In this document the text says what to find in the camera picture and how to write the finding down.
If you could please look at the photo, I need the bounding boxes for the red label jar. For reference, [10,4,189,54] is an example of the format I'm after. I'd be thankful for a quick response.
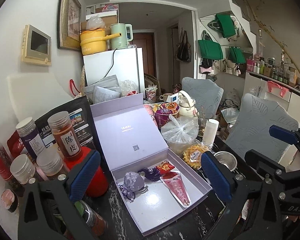
[0,142,22,194]

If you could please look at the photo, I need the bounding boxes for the purple instant noodle bowl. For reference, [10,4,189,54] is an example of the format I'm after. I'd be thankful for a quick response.
[153,102,179,129]

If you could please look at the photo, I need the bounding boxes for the pink panda cup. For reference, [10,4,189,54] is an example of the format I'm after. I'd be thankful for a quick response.
[143,104,158,127]

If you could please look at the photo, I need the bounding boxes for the green handbag middle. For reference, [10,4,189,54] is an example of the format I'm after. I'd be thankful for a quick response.
[198,30,223,61]

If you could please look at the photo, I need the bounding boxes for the wall intercom panel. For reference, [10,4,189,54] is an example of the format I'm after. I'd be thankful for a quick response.
[21,24,51,66]

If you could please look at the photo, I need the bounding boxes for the green handbag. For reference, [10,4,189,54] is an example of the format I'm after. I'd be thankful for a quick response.
[198,30,223,61]
[228,47,246,64]
[208,14,236,38]

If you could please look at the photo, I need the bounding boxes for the framed picture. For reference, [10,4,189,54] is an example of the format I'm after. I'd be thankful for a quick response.
[57,0,82,50]

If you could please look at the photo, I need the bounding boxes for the light green electric kettle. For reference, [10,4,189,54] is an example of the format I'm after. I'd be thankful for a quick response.
[110,23,133,50]

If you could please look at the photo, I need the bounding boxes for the white paper roll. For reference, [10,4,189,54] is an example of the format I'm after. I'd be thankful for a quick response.
[202,119,219,147]

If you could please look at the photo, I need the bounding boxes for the pink rose cone package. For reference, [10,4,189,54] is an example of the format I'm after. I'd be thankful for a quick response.
[160,171,191,208]

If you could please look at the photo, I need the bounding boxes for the small red charm packet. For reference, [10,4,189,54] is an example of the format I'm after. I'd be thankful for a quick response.
[155,161,175,175]

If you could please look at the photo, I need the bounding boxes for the yellow cooking pot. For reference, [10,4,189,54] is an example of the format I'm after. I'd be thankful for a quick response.
[80,28,122,56]

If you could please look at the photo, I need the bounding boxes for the orange peel jar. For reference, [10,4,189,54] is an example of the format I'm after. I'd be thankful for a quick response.
[47,111,81,158]

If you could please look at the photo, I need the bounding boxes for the cream water bottle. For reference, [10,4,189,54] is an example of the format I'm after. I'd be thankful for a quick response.
[178,90,197,117]

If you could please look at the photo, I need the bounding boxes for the near grey leaf chair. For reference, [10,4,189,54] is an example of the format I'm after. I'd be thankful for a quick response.
[225,93,300,163]

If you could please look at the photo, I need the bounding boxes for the black hanging bag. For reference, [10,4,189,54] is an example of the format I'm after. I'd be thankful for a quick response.
[175,31,191,63]

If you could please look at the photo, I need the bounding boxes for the green handbag top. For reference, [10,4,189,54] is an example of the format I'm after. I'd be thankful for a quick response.
[208,14,236,38]

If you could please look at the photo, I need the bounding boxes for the lavender gift box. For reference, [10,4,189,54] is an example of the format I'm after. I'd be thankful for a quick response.
[90,94,212,236]

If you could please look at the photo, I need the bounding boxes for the grey leaf chair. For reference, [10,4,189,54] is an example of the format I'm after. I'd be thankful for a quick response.
[181,77,224,118]
[225,93,300,163]

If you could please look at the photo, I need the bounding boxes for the clear plastic bag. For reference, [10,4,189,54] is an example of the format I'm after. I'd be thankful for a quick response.
[161,114,199,155]

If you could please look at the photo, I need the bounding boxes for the black printed pouch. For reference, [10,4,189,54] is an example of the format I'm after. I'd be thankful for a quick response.
[35,96,97,150]

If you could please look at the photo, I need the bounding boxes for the red canister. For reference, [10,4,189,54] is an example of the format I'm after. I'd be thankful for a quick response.
[63,146,109,197]

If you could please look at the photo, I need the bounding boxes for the dark label jar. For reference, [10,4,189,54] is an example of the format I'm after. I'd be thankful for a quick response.
[15,117,46,161]

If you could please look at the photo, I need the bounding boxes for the far grey leaf chair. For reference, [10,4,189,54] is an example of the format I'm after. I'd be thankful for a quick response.
[181,77,224,118]

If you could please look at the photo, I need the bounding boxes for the green handbag right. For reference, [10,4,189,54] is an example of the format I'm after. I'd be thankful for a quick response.
[228,47,246,64]

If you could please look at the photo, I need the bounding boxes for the white cabinet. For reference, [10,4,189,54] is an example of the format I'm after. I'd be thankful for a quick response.
[243,72,300,124]

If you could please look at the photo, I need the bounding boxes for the white refrigerator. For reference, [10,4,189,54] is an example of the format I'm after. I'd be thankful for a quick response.
[83,48,145,94]

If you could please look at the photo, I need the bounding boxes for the steel bowl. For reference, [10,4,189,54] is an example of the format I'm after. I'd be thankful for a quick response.
[214,151,237,172]

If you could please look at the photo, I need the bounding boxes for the small clear jar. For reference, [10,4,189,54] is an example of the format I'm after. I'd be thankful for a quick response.
[10,154,36,185]

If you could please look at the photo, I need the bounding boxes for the yellow waffle snack bag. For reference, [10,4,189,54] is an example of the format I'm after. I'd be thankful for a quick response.
[183,144,210,170]

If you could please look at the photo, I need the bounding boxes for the brown entrance door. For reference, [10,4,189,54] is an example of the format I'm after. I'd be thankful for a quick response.
[132,32,157,77]

